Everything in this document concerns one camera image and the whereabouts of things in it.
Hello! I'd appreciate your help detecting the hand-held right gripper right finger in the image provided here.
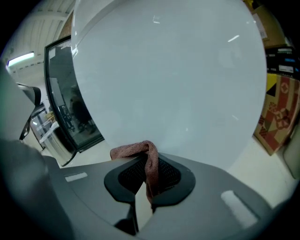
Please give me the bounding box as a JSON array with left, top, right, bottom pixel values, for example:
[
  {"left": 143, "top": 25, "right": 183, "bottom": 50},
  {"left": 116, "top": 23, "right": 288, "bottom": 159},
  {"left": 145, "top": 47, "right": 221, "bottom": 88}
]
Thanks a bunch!
[{"left": 140, "top": 151, "right": 274, "bottom": 240}]

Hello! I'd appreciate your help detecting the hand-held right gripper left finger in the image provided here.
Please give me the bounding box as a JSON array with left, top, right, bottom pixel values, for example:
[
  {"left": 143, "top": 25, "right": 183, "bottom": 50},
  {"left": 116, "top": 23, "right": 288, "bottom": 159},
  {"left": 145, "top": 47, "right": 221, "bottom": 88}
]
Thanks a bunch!
[{"left": 60, "top": 153, "right": 148, "bottom": 240}]

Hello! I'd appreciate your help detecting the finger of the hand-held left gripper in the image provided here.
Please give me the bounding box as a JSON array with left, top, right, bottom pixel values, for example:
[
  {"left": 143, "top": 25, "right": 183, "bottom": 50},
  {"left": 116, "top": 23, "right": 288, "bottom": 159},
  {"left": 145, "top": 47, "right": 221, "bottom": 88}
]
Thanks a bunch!
[{"left": 0, "top": 60, "right": 43, "bottom": 141}]

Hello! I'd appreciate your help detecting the brown wiping cloth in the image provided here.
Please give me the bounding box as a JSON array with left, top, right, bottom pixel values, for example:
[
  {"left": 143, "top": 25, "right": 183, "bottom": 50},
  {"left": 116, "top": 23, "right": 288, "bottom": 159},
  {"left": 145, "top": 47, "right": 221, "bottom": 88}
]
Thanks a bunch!
[{"left": 109, "top": 140, "right": 160, "bottom": 205}]

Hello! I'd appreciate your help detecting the white water dispenser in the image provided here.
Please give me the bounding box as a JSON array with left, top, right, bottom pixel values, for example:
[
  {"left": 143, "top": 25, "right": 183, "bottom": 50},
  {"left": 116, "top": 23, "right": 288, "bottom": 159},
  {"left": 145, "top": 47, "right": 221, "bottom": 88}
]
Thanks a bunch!
[{"left": 70, "top": 0, "right": 268, "bottom": 173}]

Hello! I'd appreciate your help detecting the rectangular ceiling light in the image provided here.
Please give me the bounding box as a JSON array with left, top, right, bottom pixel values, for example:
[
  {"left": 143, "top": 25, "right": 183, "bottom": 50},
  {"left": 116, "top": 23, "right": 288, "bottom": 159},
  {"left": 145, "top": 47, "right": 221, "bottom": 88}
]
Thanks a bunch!
[{"left": 7, "top": 51, "right": 36, "bottom": 67}]

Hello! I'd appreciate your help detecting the black framed glass panel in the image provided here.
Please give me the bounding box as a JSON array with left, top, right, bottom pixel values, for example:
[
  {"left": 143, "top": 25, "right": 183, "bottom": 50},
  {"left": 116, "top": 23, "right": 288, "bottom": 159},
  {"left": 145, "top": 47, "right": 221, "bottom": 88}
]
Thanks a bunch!
[{"left": 44, "top": 35, "right": 105, "bottom": 154}]

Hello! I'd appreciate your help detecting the steel trash bin with liner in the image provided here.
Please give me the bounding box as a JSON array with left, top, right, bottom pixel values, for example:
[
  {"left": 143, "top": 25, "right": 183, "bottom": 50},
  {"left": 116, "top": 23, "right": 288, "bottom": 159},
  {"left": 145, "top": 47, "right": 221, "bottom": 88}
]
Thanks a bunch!
[{"left": 29, "top": 106, "right": 79, "bottom": 167}]

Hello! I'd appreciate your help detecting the red yellow printed cardboard box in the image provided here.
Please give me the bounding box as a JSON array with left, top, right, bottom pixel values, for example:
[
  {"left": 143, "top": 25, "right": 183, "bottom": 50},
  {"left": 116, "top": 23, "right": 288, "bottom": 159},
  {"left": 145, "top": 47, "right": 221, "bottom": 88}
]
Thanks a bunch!
[{"left": 252, "top": 72, "right": 300, "bottom": 157}]

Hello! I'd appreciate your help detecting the black blue flat box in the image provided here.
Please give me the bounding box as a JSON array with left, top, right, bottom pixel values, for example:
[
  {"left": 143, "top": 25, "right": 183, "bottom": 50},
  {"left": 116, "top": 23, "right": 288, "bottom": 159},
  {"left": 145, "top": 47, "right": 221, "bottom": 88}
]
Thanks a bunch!
[{"left": 265, "top": 46, "right": 300, "bottom": 76}]

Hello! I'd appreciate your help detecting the cardboard box with white label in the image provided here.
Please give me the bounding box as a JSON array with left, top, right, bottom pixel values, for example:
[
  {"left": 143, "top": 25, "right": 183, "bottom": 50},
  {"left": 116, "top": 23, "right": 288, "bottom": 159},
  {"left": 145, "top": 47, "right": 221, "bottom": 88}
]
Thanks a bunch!
[{"left": 250, "top": 3, "right": 288, "bottom": 49}]

